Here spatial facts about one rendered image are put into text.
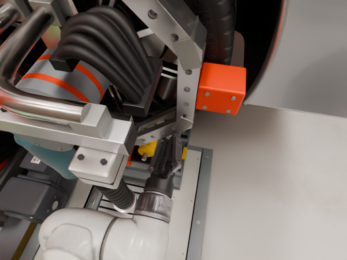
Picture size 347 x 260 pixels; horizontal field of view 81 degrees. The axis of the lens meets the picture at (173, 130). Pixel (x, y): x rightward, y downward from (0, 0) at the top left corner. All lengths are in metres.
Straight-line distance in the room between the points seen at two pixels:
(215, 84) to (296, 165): 1.13
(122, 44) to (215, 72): 0.23
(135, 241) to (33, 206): 0.52
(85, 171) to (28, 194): 0.70
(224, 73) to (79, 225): 0.44
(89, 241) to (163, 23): 0.43
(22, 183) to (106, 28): 0.81
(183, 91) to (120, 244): 0.34
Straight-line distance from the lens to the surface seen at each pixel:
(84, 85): 0.43
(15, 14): 0.43
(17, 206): 0.96
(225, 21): 0.42
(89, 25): 0.26
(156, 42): 0.61
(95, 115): 0.22
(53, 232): 0.55
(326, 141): 1.67
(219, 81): 0.41
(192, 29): 0.35
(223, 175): 1.27
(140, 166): 1.03
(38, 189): 0.94
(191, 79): 0.39
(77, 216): 0.54
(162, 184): 0.52
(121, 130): 0.23
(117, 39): 0.25
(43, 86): 0.41
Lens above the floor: 1.17
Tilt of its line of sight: 58 degrees down
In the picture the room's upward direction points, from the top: straight up
